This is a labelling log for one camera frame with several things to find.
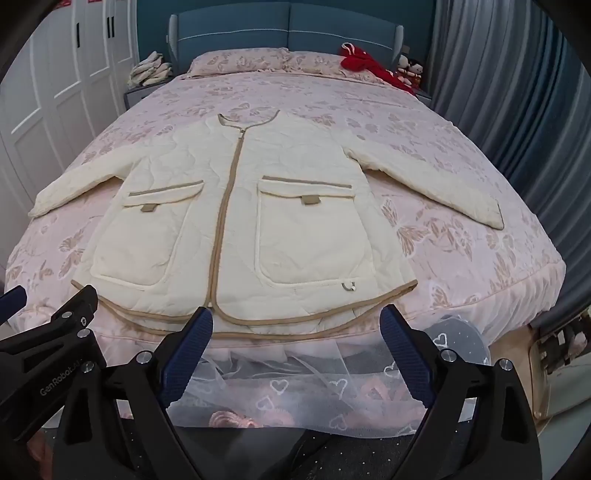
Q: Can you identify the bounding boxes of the bed with pink floral cover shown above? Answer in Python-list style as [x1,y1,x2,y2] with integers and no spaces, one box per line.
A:
[0,50,568,356]

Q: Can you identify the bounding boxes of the person's dark trousers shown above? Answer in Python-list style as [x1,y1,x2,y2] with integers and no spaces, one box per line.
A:
[175,425,431,480]

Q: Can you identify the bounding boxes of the pink floral pillow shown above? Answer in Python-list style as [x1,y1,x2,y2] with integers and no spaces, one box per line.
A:
[188,47,291,77]
[284,52,352,75]

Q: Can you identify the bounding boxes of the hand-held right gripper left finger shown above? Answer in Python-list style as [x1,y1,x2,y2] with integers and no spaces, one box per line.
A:
[58,305,215,480]

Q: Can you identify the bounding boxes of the white wardrobe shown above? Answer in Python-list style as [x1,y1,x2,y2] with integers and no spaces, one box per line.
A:
[0,0,140,278]

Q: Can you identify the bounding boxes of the person's left hand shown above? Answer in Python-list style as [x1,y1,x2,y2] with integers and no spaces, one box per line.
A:
[25,435,59,468]

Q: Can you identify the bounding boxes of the white heart lace bed skirt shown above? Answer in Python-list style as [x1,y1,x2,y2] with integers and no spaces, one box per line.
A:
[106,277,568,439]

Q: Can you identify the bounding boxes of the stack of folded cloths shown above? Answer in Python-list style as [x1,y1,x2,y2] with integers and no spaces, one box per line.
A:
[127,52,174,88]

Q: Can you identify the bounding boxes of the blue upholstered headboard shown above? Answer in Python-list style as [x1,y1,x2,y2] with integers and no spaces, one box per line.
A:
[167,0,405,77]

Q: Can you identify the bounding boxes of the blue-grey curtain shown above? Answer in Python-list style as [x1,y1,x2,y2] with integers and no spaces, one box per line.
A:
[428,0,591,326]

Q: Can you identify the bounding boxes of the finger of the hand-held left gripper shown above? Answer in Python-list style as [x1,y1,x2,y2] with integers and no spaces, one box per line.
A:
[0,285,27,326]
[0,284,100,356]

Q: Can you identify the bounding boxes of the red garment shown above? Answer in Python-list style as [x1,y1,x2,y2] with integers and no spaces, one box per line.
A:
[339,42,417,96]

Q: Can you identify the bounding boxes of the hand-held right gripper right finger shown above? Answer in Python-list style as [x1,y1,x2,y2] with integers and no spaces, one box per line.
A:
[379,304,543,480]

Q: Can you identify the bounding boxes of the grey heart-print cloth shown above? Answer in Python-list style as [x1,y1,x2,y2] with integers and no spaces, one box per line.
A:
[422,314,491,366]

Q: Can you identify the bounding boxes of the cream quilted jacket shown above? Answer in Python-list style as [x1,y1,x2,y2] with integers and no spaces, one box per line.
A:
[28,111,505,336]

